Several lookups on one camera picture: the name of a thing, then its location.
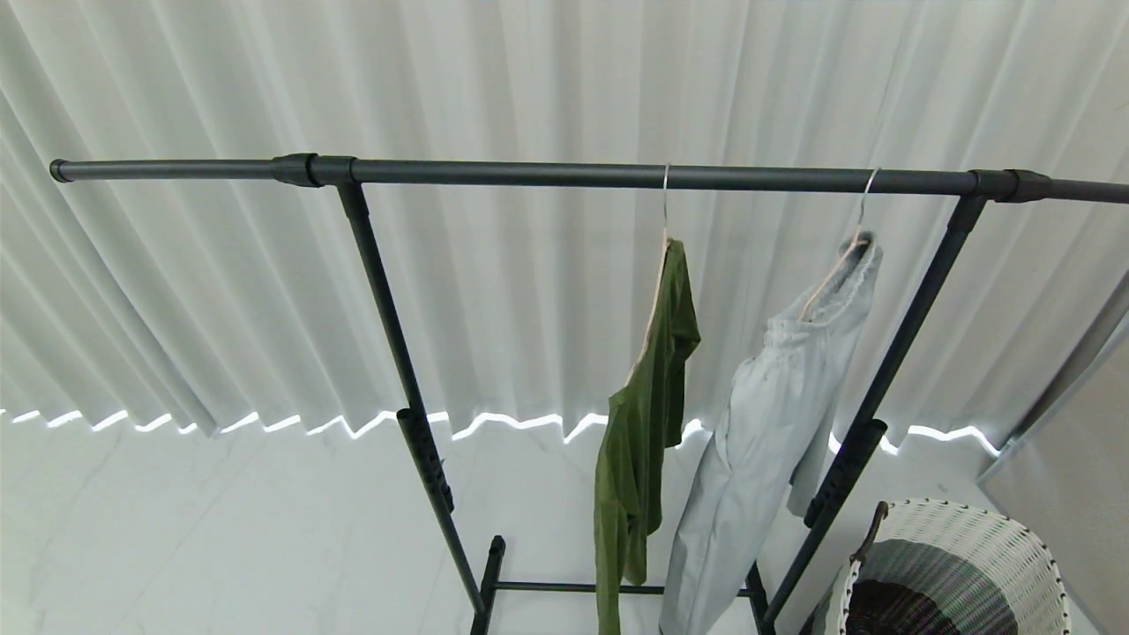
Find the green long-sleeved shirt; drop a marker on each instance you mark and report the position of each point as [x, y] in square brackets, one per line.
[644, 423]

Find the pink clothes hanger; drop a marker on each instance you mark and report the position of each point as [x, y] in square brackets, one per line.
[665, 198]
[864, 203]

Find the black clothes rack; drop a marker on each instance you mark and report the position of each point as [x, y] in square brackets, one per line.
[529, 173]

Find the white laundry basket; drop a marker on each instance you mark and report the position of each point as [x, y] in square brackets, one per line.
[961, 538]

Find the white curtain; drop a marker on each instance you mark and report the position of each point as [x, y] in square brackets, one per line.
[265, 291]

